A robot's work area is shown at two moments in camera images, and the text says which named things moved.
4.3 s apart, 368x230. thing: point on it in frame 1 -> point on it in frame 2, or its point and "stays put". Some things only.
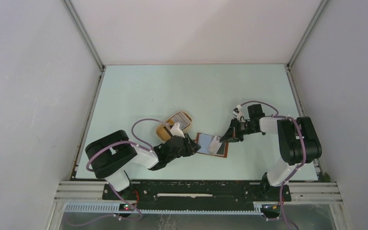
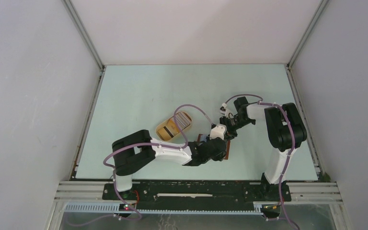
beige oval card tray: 183,118 stays put
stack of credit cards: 182,119 stays put
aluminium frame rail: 314,191 stays put
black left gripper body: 184,152 -> 219,157
